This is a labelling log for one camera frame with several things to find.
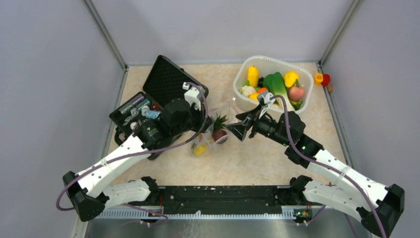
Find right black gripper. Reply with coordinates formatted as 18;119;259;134
226;103;290;147

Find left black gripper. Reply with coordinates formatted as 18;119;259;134
172;101;214;137

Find toy pineapple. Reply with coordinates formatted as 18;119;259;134
213;115;227;132

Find clear pink-dotted zip bag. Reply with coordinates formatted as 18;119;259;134
190;97;239;157

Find dark purple toy fruit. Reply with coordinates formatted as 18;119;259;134
212;129;228;144

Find yellow-green toy mango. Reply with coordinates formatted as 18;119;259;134
192;144;208;156

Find yellow toy lemon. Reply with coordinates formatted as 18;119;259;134
248;93;259;101

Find white oval plastic basket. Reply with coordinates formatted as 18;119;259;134
233;56;314;114

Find pink toy peach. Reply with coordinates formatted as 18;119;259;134
288;86;305;102

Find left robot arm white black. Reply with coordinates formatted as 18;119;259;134
55;99;210;222

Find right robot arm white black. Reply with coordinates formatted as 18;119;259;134
226;106;405;238

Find white toy cauliflower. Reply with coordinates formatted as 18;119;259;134
239;85;257;98

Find orange toy carrot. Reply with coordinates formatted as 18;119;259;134
257;87;269;95

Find green toy bok choy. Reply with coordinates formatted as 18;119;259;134
263;72;294;111

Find black poker chip case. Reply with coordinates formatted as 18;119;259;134
109;55;209;160

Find yellow toy bell pepper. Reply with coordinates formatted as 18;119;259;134
283;71;299;88

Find orange toy piece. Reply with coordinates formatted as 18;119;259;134
313;72;323;85

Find red toy piece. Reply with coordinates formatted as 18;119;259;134
321;73;331;87

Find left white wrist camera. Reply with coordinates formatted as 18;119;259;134
182;82;205;111

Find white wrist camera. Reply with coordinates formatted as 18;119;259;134
257;91;275;119
182;82;205;111

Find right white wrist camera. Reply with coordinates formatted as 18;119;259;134
257;91;275;119

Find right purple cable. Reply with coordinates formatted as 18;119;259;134
269;94;388;238

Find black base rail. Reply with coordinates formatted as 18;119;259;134
134;185;315;215

